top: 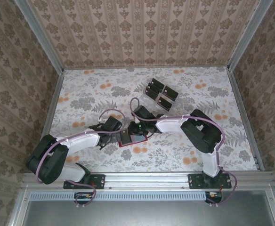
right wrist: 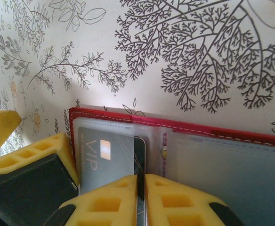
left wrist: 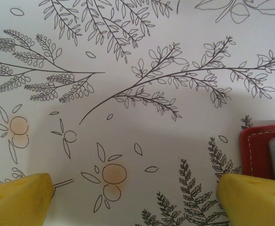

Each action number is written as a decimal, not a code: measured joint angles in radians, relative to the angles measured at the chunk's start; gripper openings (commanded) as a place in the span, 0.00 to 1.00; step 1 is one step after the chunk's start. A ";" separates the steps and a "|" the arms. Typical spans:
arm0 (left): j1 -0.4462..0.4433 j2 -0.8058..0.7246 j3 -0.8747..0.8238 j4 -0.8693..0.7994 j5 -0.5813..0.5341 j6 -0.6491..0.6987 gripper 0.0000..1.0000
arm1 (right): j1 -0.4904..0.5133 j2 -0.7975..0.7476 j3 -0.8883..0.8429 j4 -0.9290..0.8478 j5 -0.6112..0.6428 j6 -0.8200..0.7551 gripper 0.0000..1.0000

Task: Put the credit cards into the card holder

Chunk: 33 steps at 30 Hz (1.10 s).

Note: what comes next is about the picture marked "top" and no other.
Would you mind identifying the aluminium lower frame bar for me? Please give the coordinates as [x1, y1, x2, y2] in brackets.
[7, 188, 31, 226]
[266, 188, 275, 226]

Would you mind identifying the grey slotted cable duct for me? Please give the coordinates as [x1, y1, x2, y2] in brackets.
[30, 191, 223, 201]

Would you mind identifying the aluminium corner post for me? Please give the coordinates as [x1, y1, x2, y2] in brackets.
[14, 0, 65, 75]
[226, 0, 275, 71]

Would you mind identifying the aluminium table side rail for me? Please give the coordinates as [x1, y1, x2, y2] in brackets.
[226, 68, 264, 171]
[42, 70, 65, 138]

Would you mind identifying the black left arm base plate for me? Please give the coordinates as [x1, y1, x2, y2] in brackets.
[63, 174, 105, 190]

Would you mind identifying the floral patterned table cover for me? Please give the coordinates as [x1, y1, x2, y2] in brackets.
[35, 66, 260, 172]

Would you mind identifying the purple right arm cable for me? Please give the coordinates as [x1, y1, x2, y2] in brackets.
[129, 97, 238, 208]

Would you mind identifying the aluminium frame rail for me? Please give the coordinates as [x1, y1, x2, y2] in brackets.
[22, 171, 275, 191]

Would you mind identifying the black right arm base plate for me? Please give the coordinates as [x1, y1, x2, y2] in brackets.
[188, 174, 232, 189]

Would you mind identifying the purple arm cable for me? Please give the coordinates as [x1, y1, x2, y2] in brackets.
[129, 97, 238, 208]
[35, 108, 128, 209]

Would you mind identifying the black credit card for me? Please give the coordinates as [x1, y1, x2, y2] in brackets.
[145, 87, 161, 99]
[148, 79, 164, 89]
[146, 82, 162, 94]
[120, 130, 132, 145]
[156, 96, 174, 111]
[162, 85, 179, 99]

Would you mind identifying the black cable connector box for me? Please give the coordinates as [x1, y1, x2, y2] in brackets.
[74, 192, 93, 204]
[205, 191, 223, 203]

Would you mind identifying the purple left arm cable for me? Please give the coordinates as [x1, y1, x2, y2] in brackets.
[35, 108, 128, 209]

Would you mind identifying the clear acrylic card rack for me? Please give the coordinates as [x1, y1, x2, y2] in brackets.
[141, 78, 179, 113]

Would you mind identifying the grey metal sheet panel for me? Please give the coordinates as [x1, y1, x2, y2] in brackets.
[10, 190, 275, 226]

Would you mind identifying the red leather card holder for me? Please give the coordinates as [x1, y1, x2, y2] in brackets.
[118, 130, 149, 148]

